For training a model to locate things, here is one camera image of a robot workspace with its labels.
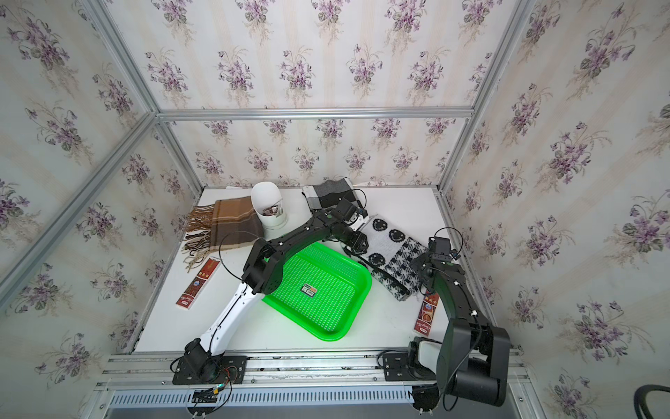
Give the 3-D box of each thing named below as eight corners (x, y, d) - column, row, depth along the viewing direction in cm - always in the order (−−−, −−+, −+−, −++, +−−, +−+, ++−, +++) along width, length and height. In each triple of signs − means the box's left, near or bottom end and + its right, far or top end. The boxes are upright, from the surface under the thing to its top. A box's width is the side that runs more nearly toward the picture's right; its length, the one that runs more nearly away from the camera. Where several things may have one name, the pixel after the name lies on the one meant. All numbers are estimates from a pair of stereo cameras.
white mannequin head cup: (257, 234, 106) (246, 207, 93) (263, 208, 115) (254, 181, 102) (284, 234, 106) (278, 208, 93) (288, 208, 115) (283, 181, 102)
